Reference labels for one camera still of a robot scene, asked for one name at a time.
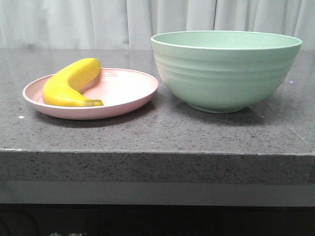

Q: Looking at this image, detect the yellow banana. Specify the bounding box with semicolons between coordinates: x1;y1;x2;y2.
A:
42;58;103;107

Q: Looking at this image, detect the pink plate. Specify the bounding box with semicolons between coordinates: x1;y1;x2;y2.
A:
23;68;158;120

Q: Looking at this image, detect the green bowl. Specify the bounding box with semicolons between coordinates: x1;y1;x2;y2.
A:
151;30;303;114

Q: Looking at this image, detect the white curtain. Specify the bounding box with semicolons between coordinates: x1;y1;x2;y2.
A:
0;0;315;50

